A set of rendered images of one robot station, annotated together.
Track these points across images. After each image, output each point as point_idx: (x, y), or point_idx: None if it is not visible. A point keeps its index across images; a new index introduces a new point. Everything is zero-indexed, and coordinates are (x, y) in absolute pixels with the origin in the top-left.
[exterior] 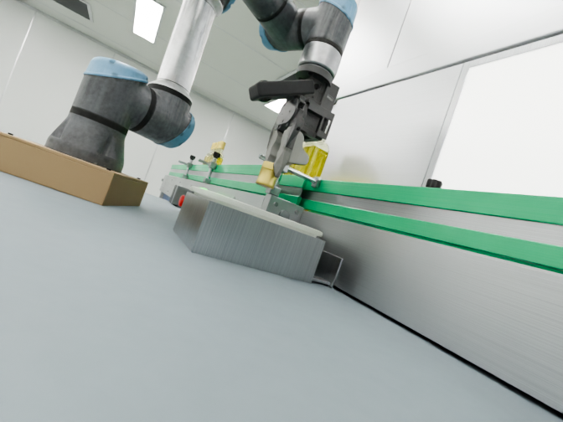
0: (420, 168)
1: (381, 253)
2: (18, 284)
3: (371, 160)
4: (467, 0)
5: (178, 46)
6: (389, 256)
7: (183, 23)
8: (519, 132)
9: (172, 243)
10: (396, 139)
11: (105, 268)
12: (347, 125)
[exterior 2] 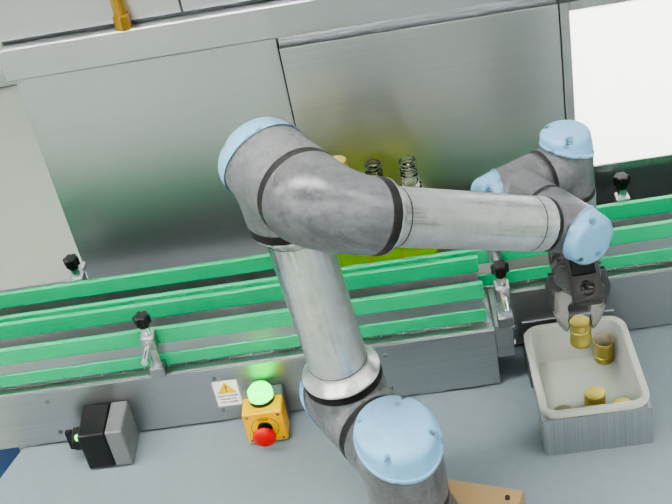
0: None
1: (659, 288)
2: None
3: (460, 144)
4: None
5: (349, 316)
6: (669, 287)
7: (334, 285)
8: (659, 87)
9: (637, 455)
10: (494, 110)
11: None
12: (354, 96)
